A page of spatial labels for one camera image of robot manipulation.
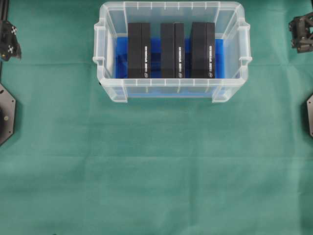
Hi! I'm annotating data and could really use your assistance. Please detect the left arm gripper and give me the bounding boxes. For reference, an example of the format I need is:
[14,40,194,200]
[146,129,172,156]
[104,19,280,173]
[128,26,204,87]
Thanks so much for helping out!
[0,20,22,62]

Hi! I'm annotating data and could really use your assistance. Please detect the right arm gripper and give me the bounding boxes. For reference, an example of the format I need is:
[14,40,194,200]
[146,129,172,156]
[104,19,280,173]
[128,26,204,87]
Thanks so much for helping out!
[289,13,313,53]

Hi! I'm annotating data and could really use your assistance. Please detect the black camera box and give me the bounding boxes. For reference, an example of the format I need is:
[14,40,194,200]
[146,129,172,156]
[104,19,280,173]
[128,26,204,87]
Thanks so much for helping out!
[191,22,215,79]
[160,23,185,79]
[127,23,151,79]

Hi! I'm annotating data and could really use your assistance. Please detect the clear plastic storage case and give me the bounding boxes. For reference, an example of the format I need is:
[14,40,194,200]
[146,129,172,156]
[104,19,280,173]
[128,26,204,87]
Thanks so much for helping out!
[93,1,252,102]

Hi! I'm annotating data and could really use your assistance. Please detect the black frame rail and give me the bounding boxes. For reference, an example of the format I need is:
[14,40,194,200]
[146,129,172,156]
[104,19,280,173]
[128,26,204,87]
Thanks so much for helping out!
[0,0,9,72]

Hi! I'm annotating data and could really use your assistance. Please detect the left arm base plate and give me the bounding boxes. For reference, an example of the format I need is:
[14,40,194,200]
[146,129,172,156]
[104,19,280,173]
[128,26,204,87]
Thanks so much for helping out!
[0,84,16,145]

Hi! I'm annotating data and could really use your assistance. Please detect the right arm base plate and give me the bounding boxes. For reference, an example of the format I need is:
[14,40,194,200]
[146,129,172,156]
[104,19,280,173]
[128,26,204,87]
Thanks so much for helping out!
[307,95,313,137]

